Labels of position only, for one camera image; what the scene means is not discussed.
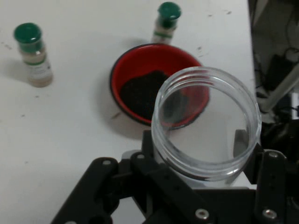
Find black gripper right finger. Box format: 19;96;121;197
243;142;299;224

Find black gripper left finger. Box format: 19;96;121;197
50;129;218;224

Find clear plastic jar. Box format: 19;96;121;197
150;66;262;189

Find white table leg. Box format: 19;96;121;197
265;67;299;112

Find black granules pile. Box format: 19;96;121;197
119;70;185;122

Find red bowl black rim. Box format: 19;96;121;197
109;43;210;128

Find green cap spice bottle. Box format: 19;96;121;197
150;1;182;45
14;22;54;88

